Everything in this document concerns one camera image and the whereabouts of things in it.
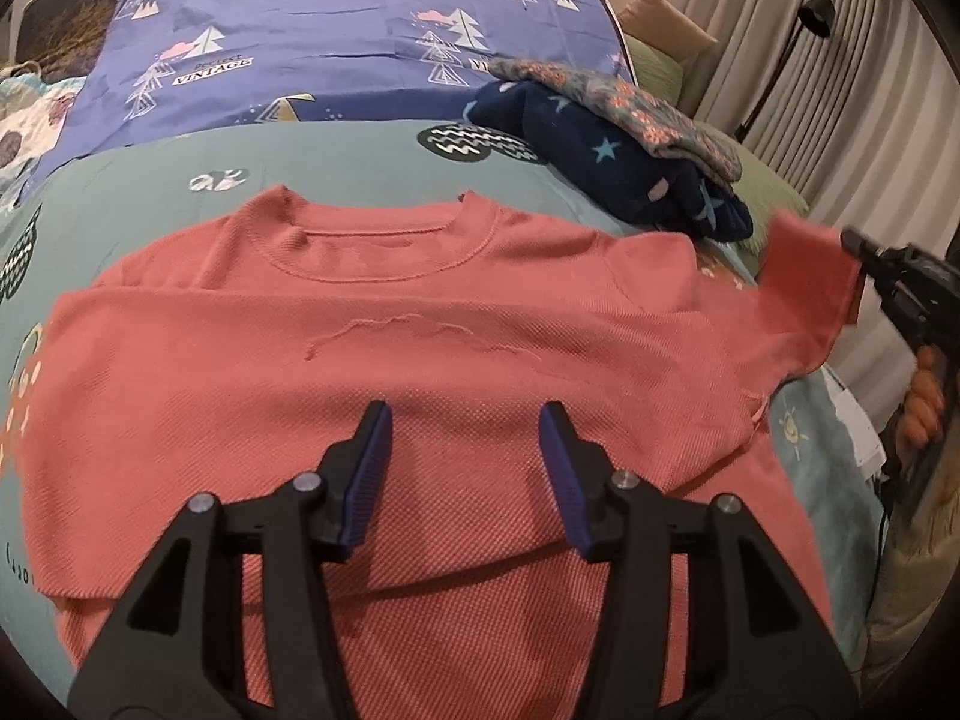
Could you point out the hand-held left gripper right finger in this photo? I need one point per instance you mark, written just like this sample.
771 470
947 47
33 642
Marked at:
562 476

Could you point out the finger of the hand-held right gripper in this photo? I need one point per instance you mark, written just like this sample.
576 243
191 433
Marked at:
856 243

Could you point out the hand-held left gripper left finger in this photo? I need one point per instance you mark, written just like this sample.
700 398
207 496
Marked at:
371 465

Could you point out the coral knit shirt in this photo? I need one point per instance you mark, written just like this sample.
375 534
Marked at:
450 360

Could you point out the person's right hand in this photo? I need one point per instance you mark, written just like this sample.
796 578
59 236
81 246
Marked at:
924 405

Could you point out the flat green pillow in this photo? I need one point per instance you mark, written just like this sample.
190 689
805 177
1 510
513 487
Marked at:
765 172

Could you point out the beige curtain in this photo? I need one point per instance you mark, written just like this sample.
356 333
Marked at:
862 90

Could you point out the black floor lamp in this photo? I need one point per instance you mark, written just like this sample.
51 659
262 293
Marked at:
814 15

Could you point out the grey floral garment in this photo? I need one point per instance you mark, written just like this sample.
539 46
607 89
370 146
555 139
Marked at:
645 105

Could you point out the upright green pillow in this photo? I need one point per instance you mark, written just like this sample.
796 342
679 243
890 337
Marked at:
660 71

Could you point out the navy star print garment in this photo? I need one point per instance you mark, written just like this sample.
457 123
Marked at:
600 157

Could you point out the tan pillow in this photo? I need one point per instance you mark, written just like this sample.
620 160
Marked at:
664 19

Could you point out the teal printed blanket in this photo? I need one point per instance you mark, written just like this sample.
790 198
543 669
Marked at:
150 187

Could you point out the blue tree print sheet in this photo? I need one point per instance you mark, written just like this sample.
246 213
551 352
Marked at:
337 30

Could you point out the white patterned quilt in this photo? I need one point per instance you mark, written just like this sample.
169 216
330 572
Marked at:
30 120

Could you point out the dark printed headboard cloth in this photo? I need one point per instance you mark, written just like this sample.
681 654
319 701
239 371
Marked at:
67 15

